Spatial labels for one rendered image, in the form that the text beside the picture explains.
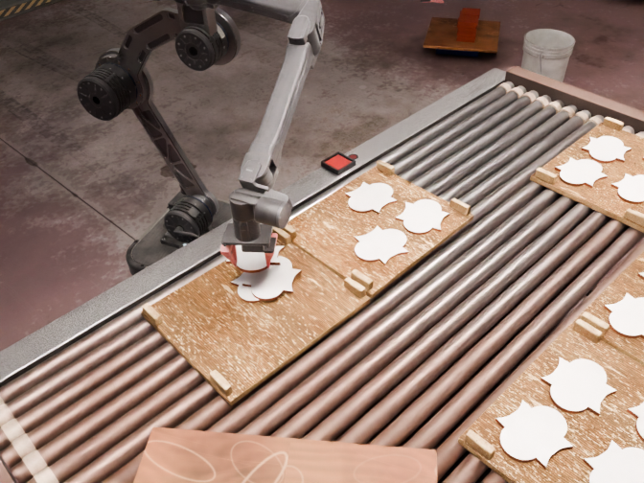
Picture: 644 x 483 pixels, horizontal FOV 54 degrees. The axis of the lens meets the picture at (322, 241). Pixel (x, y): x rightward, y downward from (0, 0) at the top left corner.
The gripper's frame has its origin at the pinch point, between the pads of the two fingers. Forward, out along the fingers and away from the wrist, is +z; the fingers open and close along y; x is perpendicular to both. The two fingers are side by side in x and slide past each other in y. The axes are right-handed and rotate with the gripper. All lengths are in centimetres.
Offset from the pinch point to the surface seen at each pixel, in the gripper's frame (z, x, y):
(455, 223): 9, -27, -49
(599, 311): 9, 3, -79
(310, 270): 9.4, -7.7, -12.5
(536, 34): 71, -285, -125
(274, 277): 7.7, -3.2, -4.2
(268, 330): 9.2, 11.9, -4.8
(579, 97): 9, -94, -95
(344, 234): 9.5, -21.8, -20.1
